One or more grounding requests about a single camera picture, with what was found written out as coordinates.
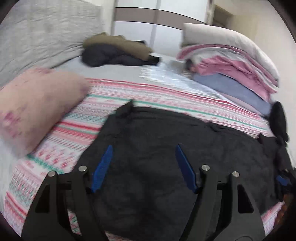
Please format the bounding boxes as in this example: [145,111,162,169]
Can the pink floral pillow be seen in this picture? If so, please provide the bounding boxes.
[1,68,89,155]

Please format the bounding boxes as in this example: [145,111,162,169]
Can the black quilted puffer jacket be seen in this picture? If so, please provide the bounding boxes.
[77,101,292,240]

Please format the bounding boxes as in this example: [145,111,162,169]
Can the blue folded blanket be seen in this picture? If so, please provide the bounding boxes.
[193,73,272,117]

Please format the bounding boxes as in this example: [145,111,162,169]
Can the white sliding wardrobe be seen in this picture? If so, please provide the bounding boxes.
[111,0,215,57]

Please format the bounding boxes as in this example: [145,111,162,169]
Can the black fuzzy garment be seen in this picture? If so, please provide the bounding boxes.
[268,101,289,146]

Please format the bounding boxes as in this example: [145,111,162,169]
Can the person right hand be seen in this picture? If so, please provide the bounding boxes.
[273,194,293,228]

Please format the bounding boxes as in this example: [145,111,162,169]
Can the olive and navy jacket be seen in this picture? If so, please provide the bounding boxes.
[81,33,161,67]

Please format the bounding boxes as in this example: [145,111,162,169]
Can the grey white pillow on stack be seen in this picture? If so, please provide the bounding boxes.
[182,23,280,80]

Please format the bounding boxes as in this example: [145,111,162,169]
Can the grey quilted headboard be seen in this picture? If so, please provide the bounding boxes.
[1,1,104,86]

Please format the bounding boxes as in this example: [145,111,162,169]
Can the patterned red green bedspread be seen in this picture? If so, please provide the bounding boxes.
[1,78,271,235]

